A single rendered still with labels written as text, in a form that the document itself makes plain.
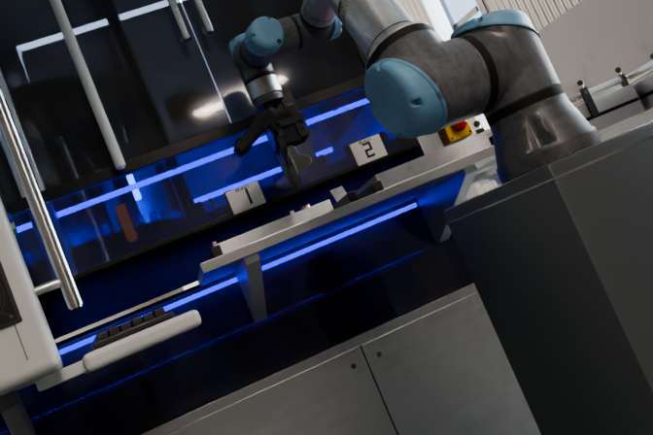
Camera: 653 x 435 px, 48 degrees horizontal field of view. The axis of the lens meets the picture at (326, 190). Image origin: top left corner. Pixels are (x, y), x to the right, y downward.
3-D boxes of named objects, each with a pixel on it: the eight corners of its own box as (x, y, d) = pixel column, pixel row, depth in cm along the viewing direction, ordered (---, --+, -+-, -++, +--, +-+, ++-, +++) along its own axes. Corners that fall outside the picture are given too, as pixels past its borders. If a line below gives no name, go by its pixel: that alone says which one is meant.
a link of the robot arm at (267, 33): (291, 5, 153) (279, 28, 164) (242, 18, 149) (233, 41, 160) (305, 39, 153) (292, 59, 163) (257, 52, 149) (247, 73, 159)
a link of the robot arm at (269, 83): (246, 82, 160) (244, 93, 168) (255, 100, 159) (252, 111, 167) (278, 71, 162) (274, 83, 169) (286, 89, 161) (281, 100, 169)
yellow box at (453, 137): (441, 149, 198) (430, 124, 199) (463, 140, 200) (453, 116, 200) (451, 142, 191) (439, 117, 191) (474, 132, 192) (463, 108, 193)
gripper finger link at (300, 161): (320, 177, 159) (304, 139, 160) (295, 186, 158) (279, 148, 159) (318, 180, 162) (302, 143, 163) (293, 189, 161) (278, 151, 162)
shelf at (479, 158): (200, 287, 181) (197, 281, 181) (443, 187, 197) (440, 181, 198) (203, 273, 134) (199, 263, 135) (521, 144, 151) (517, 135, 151)
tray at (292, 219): (216, 273, 182) (211, 259, 183) (310, 234, 188) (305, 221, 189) (222, 260, 149) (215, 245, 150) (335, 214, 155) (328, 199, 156)
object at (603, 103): (449, 192, 199) (426, 140, 200) (430, 202, 214) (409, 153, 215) (649, 109, 215) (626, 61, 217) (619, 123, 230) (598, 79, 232)
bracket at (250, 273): (255, 322, 174) (234, 272, 175) (266, 317, 174) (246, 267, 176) (269, 320, 141) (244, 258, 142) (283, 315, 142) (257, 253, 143)
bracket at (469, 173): (435, 244, 186) (415, 197, 187) (446, 239, 186) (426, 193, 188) (489, 225, 153) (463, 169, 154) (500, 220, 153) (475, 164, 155)
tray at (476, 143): (348, 216, 179) (342, 203, 180) (439, 178, 185) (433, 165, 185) (382, 190, 146) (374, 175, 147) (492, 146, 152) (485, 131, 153)
